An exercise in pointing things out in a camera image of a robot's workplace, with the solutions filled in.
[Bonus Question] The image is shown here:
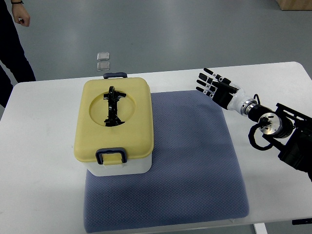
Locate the white table leg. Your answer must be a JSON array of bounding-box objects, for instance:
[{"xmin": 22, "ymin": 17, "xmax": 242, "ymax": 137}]
[{"xmin": 253, "ymin": 223, "xmax": 268, "ymax": 234}]

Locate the blue grey cushion mat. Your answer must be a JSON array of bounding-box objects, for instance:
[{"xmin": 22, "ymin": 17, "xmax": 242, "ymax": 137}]
[{"xmin": 84, "ymin": 91, "xmax": 249, "ymax": 233}]

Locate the black wristband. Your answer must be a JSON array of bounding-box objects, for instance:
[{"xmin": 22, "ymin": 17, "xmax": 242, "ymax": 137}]
[{"xmin": 11, "ymin": 0, "xmax": 24, "ymax": 4}]

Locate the upper clear floor tile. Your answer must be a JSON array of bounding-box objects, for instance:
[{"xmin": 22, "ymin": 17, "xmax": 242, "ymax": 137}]
[{"xmin": 97, "ymin": 52, "xmax": 110, "ymax": 60}]

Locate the wooden cabinet corner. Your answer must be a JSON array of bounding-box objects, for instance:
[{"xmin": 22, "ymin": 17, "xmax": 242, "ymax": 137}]
[{"xmin": 276, "ymin": 0, "xmax": 312, "ymax": 11}]

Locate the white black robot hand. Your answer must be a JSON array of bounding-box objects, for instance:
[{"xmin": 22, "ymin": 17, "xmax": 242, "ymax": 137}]
[{"xmin": 196, "ymin": 68, "xmax": 239, "ymax": 110}]

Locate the yellow storage box lid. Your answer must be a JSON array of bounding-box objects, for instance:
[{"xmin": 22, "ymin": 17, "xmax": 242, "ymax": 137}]
[{"xmin": 73, "ymin": 77, "xmax": 154, "ymax": 166}]

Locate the bystander's hand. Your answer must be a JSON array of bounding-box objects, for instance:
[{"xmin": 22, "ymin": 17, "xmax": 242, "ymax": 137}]
[{"xmin": 12, "ymin": 4, "xmax": 30, "ymax": 27}]

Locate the black table bracket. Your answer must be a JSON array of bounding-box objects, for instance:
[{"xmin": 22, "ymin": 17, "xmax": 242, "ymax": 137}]
[{"xmin": 292, "ymin": 218, "xmax": 312, "ymax": 225}]

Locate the white storage box base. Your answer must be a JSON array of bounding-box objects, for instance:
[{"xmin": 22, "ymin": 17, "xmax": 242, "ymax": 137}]
[{"xmin": 85, "ymin": 72, "xmax": 153, "ymax": 177}]

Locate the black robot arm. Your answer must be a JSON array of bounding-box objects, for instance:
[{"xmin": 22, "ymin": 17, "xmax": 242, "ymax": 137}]
[{"xmin": 196, "ymin": 68, "xmax": 312, "ymax": 176}]

